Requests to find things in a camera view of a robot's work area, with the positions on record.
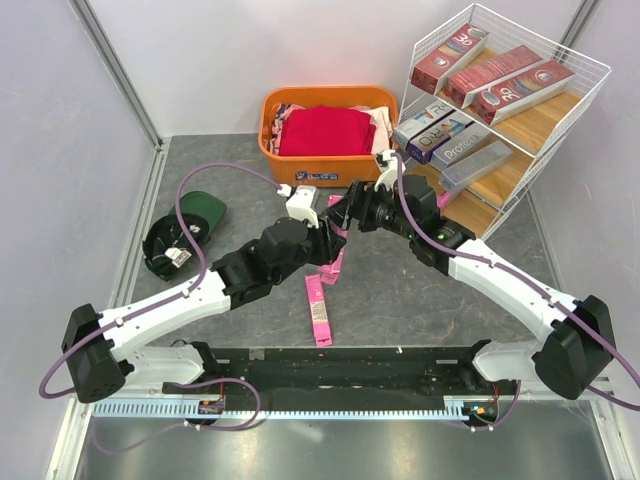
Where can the white wire wooden shelf rack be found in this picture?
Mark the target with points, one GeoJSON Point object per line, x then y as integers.
{"type": "Point", "coordinates": [534, 135]}

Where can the silver toothpaste box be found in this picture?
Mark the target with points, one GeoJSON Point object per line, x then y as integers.
{"type": "Point", "coordinates": [481, 163]}
{"type": "Point", "coordinates": [459, 146]}

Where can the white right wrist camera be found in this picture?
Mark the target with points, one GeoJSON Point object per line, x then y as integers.
{"type": "Point", "coordinates": [391, 166]}

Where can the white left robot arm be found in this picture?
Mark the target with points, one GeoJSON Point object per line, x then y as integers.
{"type": "Point", "coordinates": [99, 347]}

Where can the red 3D toothpaste box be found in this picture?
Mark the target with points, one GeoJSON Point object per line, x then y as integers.
{"type": "Point", "coordinates": [431, 73]}
{"type": "Point", "coordinates": [521, 92]}

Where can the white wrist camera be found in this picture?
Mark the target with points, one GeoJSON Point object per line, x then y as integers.
{"type": "Point", "coordinates": [300, 203]}
{"type": "Point", "coordinates": [391, 166]}

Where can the cream patterned cloth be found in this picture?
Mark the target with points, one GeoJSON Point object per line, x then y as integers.
{"type": "Point", "coordinates": [380, 118]}

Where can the orange plastic basket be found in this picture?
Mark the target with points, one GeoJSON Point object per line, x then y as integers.
{"type": "Point", "coordinates": [323, 171]}

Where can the green black cap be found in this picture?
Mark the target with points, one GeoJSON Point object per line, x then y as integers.
{"type": "Point", "coordinates": [166, 249]}

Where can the dark red toothpaste box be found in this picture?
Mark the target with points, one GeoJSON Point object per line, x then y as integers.
{"type": "Point", "coordinates": [464, 85]}

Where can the red folded cloth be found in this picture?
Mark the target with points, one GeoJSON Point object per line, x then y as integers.
{"type": "Point", "coordinates": [327, 131]}

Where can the pink toothpaste box angled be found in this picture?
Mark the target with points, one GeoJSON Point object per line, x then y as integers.
{"type": "Point", "coordinates": [319, 316]}

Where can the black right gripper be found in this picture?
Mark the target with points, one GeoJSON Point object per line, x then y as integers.
{"type": "Point", "coordinates": [361, 197]}

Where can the blue slotted cable duct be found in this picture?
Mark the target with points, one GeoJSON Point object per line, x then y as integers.
{"type": "Point", "coordinates": [199, 410]}

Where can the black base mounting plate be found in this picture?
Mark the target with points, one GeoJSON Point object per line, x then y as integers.
{"type": "Point", "coordinates": [443, 371]}

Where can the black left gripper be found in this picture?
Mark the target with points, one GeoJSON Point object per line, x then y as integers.
{"type": "Point", "coordinates": [329, 245]}

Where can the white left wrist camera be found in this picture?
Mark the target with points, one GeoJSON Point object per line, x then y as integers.
{"type": "Point", "coordinates": [300, 203]}

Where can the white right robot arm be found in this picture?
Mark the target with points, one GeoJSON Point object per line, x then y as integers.
{"type": "Point", "coordinates": [572, 337]}

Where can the aluminium frame rail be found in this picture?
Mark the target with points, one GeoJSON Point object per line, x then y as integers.
{"type": "Point", "coordinates": [110, 58]}

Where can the pink toothpaste box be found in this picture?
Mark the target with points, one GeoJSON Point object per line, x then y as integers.
{"type": "Point", "coordinates": [329, 274]}
{"type": "Point", "coordinates": [444, 199]}

